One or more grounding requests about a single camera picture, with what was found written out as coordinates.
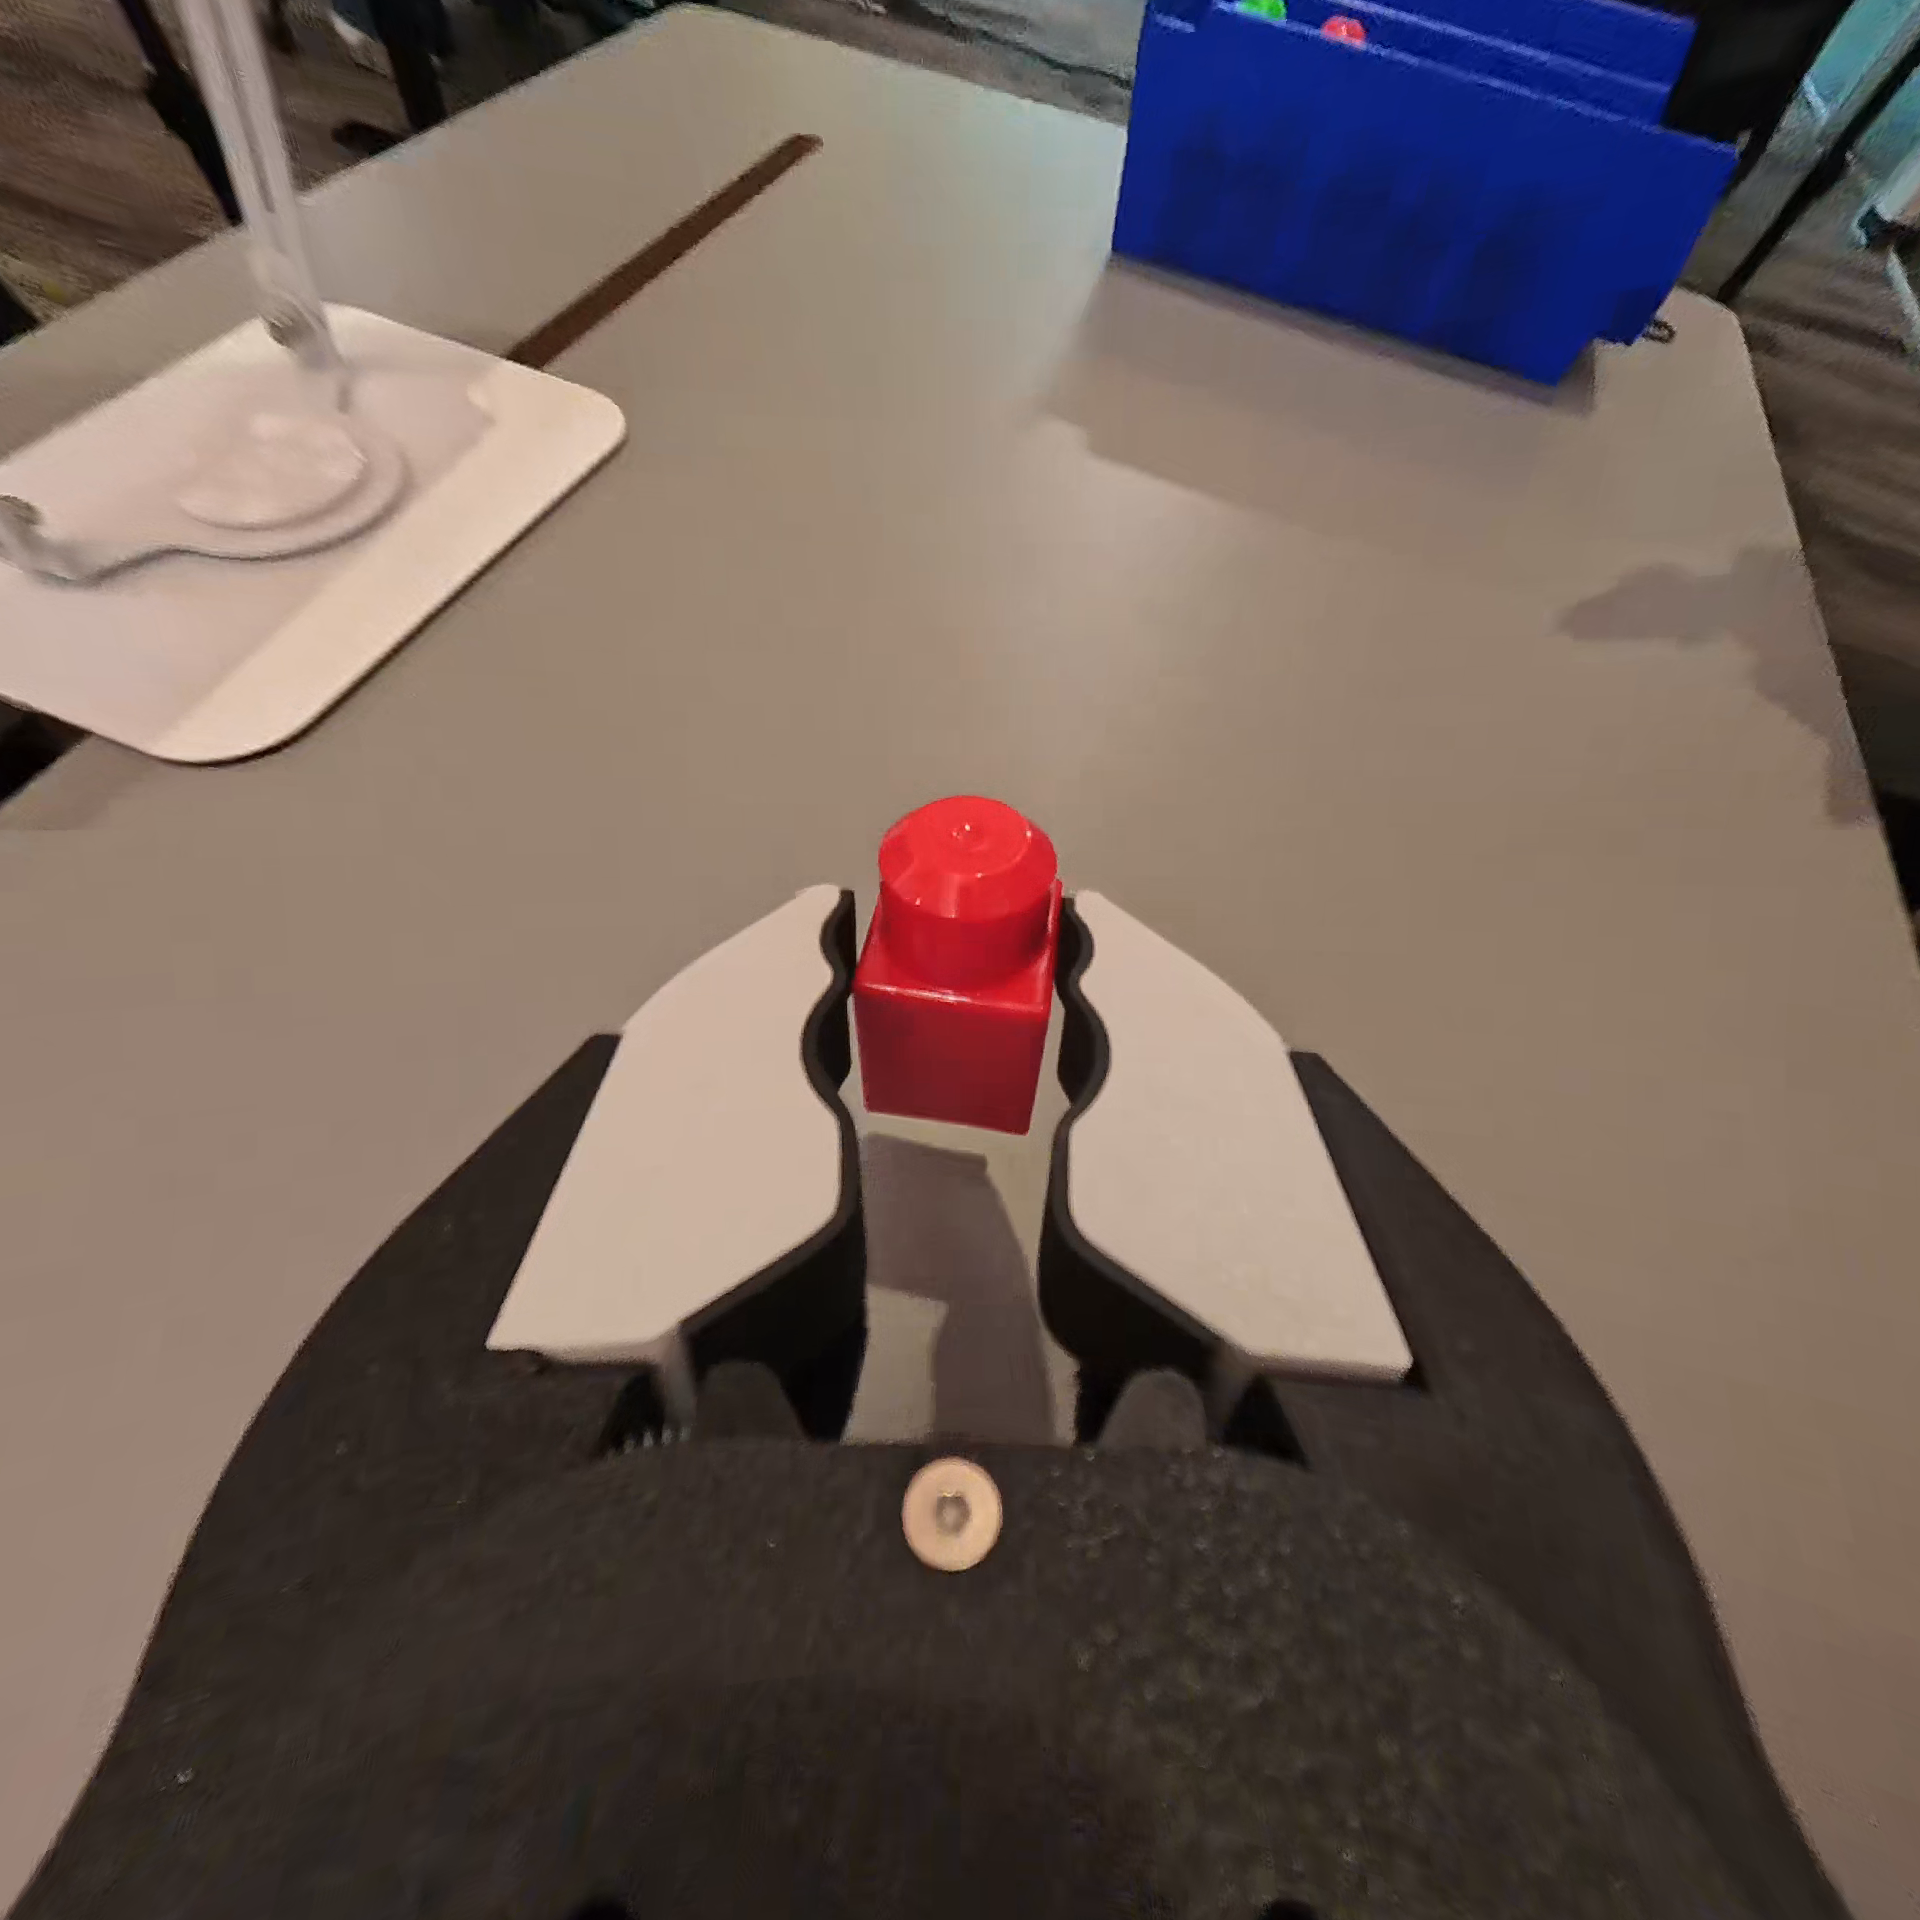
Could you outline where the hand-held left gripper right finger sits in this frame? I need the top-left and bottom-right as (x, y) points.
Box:
(1035, 888), (1417, 1445)

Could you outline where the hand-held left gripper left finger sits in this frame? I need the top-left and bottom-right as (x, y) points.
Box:
(484, 884), (873, 1445)

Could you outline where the red single-stud block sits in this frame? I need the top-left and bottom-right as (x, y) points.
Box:
(852, 795), (1067, 1135)

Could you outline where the blue plastic bin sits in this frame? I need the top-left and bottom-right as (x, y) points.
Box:
(1111, 0), (1742, 388)

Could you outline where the white document stand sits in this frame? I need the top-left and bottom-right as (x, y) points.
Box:
(0, 0), (629, 768)

